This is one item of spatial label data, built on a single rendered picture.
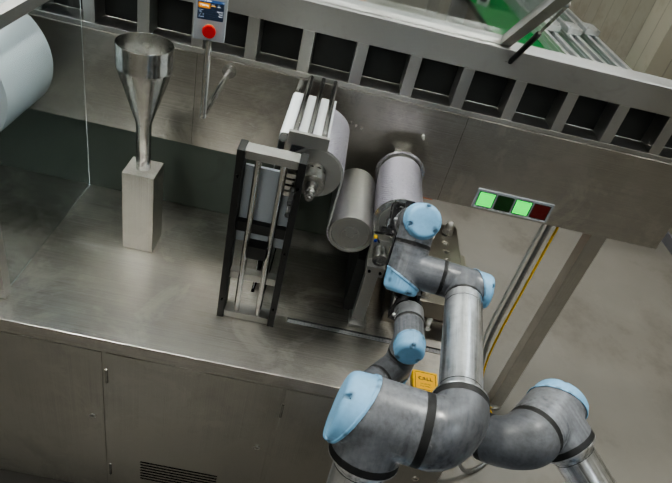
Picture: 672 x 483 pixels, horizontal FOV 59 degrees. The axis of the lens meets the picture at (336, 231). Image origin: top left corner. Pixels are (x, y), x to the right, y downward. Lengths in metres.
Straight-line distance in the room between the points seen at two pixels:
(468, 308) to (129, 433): 1.20
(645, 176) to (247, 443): 1.44
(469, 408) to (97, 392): 1.19
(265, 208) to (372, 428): 0.72
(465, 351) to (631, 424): 2.31
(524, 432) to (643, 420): 2.17
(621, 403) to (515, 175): 1.75
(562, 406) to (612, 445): 1.87
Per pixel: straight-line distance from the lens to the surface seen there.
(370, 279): 1.64
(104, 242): 1.91
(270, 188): 1.43
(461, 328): 1.11
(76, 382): 1.86
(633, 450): 3.22
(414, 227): 1.20
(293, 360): 1.62
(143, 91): 1.57
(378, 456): 0.93
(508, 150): 1.86
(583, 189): 1.99
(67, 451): 2.17
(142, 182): 1.72
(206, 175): 1.97
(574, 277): 2.43
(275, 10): 1.70
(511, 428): 1.24
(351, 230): 1.59
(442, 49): 1.71
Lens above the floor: 2.13
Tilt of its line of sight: 37 degrees down
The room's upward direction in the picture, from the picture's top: 15 degrees clockwise
